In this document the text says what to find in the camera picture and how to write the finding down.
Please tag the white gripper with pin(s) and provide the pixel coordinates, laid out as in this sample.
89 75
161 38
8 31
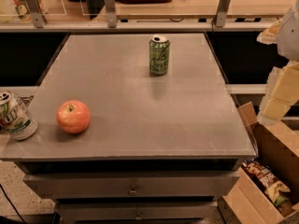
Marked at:
289 36

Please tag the cardboard box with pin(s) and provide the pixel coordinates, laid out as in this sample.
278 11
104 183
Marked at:
278 149

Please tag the white green soda can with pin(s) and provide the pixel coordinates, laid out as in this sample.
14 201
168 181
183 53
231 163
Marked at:
15 117

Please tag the lower grey drawer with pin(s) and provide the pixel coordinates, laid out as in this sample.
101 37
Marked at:
135 211

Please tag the colourful snack package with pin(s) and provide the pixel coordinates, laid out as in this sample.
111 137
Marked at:
17 11

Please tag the metal bracket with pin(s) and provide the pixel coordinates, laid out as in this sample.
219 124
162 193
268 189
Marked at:
36 14
221 14
111 13

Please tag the left metal bracket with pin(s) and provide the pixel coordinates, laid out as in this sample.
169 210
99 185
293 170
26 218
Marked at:
36 14

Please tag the red yellow apple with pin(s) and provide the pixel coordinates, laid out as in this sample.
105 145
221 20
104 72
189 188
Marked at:
73 116

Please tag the middle metal bracket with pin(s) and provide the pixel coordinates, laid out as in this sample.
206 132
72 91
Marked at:
111 13

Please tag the snack bag in box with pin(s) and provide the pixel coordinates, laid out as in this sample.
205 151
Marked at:
277 192

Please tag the right metal bracket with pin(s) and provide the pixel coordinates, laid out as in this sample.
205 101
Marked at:
221 14

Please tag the upper grey drawer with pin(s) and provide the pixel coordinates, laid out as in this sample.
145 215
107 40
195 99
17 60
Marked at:
131 184

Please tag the grey drawer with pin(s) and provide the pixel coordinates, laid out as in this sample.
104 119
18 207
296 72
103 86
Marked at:
131 184
135 211

